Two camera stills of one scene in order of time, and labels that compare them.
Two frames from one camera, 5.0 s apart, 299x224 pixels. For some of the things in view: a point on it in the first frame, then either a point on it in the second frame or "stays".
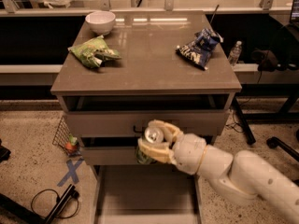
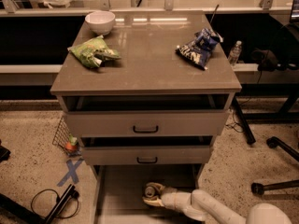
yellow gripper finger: [174, 132] to [160, 187]
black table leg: [245, 124] stays
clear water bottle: [234, 53] stays
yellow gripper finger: [158, 151] to [157, 203]
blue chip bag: [200, 49] stays
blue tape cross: [72, 172] stays
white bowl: [101, 21] stays
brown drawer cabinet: [124, 69] stays
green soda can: [153, 134] to [149, 191]
